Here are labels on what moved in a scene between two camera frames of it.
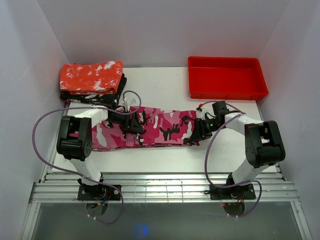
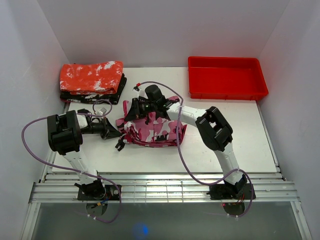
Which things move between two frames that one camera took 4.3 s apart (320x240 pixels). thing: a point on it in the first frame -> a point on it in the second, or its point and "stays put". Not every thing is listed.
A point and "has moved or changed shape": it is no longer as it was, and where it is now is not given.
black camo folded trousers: x=107 y=99 stays put
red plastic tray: x=219 y=78 stays put
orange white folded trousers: x=102 y=78 stays put
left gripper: x=132 y=125 -> x=109 y=131
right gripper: x=199 y=132 -> x=135 y=112
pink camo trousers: x=163 y=128 has moved or changed shape
